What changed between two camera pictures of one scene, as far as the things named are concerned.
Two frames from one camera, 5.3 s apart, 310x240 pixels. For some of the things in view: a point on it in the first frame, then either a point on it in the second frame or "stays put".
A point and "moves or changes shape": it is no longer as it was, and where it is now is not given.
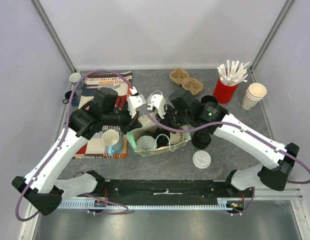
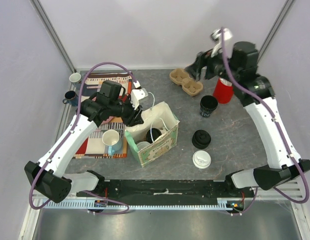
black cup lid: [201, 139] stays put
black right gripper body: [168, 117] → [203, 65]
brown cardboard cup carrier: [181, 77] stays put
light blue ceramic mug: [111, 138] stays put
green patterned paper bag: [151, 139] moves or changes shape
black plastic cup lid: [162, 137] → [156, 133]
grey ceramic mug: [74, 77] stays put
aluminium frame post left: [49, 27] stays put
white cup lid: [201, 159] stays put
